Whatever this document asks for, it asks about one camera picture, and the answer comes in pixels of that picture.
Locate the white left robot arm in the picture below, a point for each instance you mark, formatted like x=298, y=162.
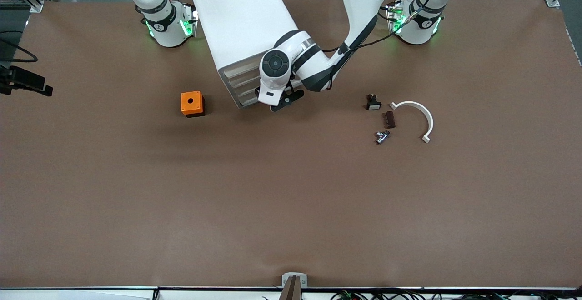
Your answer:
x=363, y=0

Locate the small silver metal fitting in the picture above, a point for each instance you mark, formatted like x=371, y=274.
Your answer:
x=382, y=137

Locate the small brown block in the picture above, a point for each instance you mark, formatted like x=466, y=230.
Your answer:
x=391, y=120

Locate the white curved plastic piece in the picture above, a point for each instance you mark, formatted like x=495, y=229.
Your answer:
x=429, y=122

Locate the orange button enclosure box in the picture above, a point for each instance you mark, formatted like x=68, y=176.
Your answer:
x=185, y=107

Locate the white table edge rail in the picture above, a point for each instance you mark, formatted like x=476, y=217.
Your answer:
x=91, y=294

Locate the grey metal bracket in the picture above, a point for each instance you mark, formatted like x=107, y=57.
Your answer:
x=285, y=282

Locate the small black switch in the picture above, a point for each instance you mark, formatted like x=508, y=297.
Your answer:
x=373, y=104

